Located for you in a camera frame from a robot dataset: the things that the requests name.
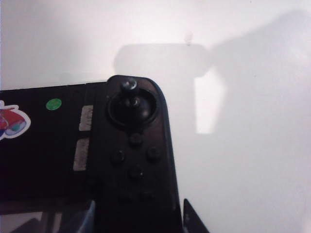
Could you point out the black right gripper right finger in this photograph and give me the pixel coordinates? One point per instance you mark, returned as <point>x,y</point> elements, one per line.
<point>193,218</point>

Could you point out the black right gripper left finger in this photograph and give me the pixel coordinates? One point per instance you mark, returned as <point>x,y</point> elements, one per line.
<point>89,218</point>

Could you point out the black remote control with joysticks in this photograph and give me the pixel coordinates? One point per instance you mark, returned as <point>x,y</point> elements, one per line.
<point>116,150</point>

